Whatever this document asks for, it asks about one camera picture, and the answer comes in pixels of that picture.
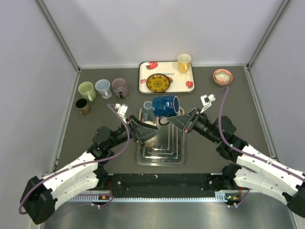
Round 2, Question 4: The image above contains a cream mug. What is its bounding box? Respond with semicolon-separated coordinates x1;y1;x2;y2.
144;121;156;143

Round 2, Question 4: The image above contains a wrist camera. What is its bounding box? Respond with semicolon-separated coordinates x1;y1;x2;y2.
114;104;128;123
200;94;215;114

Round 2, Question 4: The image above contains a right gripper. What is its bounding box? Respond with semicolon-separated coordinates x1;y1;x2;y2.
168;107;221;144

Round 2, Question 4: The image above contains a purple mug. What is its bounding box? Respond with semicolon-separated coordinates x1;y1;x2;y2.
112;78;128;98

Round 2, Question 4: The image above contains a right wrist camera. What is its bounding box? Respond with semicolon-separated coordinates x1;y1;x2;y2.
200;94;215;114

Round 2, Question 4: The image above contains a metal tray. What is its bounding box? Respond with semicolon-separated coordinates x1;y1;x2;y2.
135;118;186;167

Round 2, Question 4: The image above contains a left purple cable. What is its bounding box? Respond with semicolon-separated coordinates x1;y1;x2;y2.
18;103;131;214

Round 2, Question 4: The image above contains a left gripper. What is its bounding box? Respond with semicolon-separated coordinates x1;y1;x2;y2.
107;114;160;149

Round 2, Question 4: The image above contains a brown striped cup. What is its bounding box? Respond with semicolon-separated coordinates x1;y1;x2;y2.
75;98;91;115

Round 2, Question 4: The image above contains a grey blue mug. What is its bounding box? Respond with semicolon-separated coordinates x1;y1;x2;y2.
142;101;155;122

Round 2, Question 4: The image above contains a light blue white mug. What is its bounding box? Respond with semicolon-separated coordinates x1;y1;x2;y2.
95;79;112;99

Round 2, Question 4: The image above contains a strawberry serving tray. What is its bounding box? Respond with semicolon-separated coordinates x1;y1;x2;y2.
139;61;195;94

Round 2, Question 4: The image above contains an aluminium frame rail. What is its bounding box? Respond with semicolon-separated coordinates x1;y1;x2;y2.
52;177;238;205

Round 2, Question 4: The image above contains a pink patterned bowl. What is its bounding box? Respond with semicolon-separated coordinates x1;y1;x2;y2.
213;69;233;86

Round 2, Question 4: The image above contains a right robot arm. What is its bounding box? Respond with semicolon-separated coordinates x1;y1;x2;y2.
167;108;305;217

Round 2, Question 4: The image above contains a dark blue mug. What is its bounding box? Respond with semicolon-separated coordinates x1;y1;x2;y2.
152;95;180;126

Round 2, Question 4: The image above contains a green mug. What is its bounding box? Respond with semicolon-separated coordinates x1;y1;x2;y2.
78;82;97;102

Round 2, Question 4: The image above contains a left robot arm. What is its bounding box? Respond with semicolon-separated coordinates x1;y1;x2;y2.
19;115;159;225

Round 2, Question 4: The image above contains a yellow mug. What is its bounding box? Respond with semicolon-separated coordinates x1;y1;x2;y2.
177;53;191;73

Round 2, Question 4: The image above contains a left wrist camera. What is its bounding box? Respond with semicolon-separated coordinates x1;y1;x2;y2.
114;104;128;123

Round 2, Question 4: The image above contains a yellow patterned plate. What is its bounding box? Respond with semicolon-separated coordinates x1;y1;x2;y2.
146;73;171;93

